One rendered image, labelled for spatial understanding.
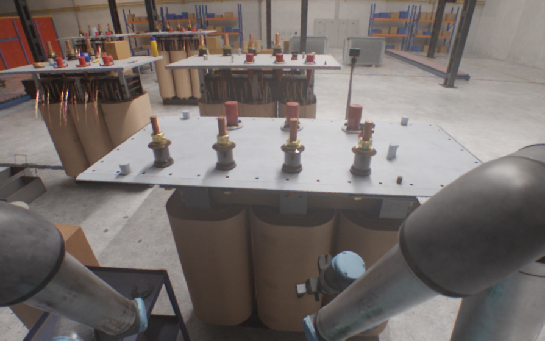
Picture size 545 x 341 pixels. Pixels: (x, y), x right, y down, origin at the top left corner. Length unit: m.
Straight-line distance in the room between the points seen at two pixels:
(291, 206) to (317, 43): 11.83
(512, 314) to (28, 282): 0.62
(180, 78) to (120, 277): 5.94
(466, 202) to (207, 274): 1.39
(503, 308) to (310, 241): 0.92
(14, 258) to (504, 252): 0.51
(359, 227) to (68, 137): 3.44
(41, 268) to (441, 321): 2.39
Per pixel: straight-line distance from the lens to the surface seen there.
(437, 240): 0.34
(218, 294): 1.70
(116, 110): 3.31
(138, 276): 1.44
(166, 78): 7.17
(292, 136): 1.01
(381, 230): 1.31
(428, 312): 2.50
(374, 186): 1.03
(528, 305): 0.51
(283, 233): 1.27
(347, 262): 0.85
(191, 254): 1.49
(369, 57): 13.37
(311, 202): 1.32
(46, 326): 1.47
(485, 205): 0.34
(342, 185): 1.00
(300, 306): 1.69
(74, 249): 1.81
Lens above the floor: 1.89
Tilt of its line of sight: 30 degrees down
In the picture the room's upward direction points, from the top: straight up
